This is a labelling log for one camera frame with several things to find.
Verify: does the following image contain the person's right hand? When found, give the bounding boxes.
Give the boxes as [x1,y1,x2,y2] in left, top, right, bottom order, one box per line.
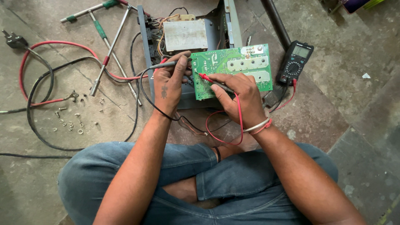
[208,73,270,129]

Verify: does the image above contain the person's left hand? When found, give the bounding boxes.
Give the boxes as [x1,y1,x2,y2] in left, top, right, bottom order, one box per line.
[153,51,193,118]

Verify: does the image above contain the black multimeter probe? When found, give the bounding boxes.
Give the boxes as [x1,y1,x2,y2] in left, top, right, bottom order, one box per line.
[149,58,193,70]

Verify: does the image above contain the red multimeter probe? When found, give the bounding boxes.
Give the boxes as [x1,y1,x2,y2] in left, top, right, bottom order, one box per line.
[199,73,235,94]

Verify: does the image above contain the white and red wristbands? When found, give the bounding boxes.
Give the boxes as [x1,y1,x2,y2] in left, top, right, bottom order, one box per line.
[243,117,273,136]

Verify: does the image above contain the green circuit board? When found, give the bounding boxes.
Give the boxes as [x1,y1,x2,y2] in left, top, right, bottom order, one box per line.
[190,44,273,101]

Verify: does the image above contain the silver transformer block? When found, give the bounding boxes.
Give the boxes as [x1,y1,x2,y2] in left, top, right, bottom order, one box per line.
[162,19,209,53]

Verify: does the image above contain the black digital multimeter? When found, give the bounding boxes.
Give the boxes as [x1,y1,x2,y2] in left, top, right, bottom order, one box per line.
[276,40,314,86]

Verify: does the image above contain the grey metal inverter chassis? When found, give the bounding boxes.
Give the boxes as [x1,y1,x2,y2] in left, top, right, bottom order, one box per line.
[137,0,243,110]

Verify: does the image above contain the black metal pipe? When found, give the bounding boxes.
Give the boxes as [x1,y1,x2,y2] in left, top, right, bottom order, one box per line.
[261,0,292,51]

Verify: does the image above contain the person's blue jeans legs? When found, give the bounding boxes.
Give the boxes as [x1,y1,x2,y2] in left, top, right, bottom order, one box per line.
[57,141,340,225]

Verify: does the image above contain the scattered screws and washers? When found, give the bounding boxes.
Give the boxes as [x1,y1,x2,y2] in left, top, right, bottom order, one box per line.
[51,93,105,135]

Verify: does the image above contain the black power plug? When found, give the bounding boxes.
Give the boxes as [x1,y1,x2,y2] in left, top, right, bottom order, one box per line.
[1,30,29,49]

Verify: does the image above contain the red probe lead wire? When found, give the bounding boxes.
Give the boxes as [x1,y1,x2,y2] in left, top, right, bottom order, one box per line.
[205,78,297,146]

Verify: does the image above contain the black probe lead wire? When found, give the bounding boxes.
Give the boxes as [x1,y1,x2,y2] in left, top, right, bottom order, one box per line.
[139,67,232,134]

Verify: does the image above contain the brown wire bundle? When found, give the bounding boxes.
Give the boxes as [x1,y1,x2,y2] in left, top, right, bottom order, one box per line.
[174,111,209,137]

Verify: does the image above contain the red-grip T-handle wrench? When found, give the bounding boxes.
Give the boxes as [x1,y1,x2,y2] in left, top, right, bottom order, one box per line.
[89,0,151,97]

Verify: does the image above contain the green-grip T-handle wrench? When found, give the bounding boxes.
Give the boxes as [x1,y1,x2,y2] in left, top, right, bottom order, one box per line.
[60,0,143,107]

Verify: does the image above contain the grey plug cable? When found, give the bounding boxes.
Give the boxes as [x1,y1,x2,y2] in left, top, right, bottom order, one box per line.
[0,47,55,114]

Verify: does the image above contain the thick red cable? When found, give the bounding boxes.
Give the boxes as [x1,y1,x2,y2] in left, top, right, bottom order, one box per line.
[19,40,149,107]

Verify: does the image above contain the thick black cable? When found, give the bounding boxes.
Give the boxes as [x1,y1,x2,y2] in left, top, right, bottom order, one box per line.
[26,31,142,152]

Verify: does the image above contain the thin black floor cable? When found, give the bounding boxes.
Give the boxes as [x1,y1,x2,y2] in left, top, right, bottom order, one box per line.
[0,152,73,159]

